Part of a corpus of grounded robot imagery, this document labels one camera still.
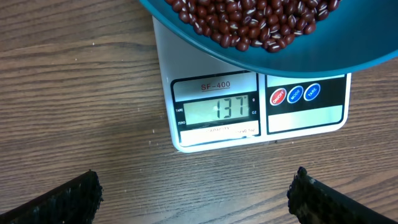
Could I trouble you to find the white kitchen scale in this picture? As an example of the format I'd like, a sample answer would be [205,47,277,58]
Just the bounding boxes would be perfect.
[153,21,351,153]

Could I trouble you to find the red beans in bowl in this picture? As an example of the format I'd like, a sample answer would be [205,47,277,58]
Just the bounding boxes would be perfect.
[165,0,340,53]

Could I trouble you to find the teal blue bowl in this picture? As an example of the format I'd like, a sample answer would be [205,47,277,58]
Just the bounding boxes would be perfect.
[141,0,397,78]

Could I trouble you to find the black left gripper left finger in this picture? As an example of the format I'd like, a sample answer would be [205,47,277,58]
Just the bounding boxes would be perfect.
[1,170,103,224]

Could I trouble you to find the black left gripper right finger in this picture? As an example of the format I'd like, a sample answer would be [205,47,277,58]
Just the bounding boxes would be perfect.
[287,167,397,224]

